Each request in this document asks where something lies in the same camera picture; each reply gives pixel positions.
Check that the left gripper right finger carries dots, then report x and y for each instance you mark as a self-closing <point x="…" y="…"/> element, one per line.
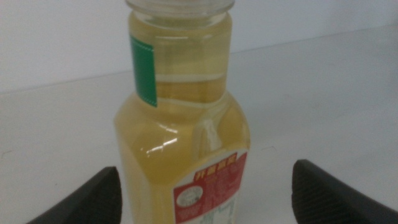
<point x="326" y="199"/>

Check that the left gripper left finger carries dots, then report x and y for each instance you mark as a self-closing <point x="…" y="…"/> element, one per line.
<point x="90" y="202"/>

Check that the yellow juice bottle white cap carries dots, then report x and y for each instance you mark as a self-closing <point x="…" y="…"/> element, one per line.
<point x="174" y="140"/>

